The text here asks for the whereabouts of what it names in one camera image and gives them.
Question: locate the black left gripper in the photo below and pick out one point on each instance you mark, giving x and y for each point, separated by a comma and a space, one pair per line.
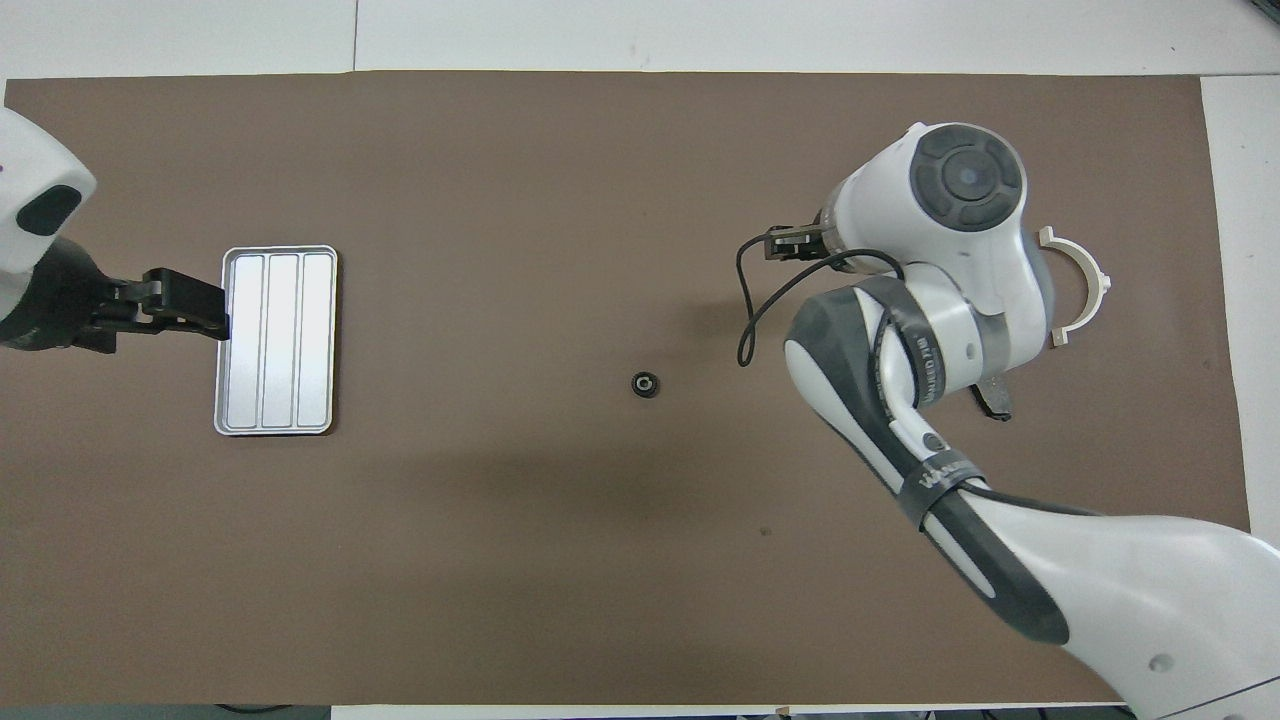
60, 300

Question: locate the large black bearing gear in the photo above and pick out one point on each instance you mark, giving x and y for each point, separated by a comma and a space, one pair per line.
636, 385

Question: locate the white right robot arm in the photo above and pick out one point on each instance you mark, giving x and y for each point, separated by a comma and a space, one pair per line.
1100, 580

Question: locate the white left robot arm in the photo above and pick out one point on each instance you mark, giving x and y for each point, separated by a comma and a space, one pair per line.
30, 170

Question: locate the silver metal tray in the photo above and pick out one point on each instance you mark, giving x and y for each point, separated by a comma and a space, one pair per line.
275, 340

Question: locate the brown table mat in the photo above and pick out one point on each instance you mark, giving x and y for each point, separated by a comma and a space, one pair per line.
500, 560

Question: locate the long grey brake pad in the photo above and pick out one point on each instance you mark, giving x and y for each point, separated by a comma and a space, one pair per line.
1000, 402

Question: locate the white semicircular plastic bracket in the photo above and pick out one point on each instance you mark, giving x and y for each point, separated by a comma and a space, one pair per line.
1100, 288

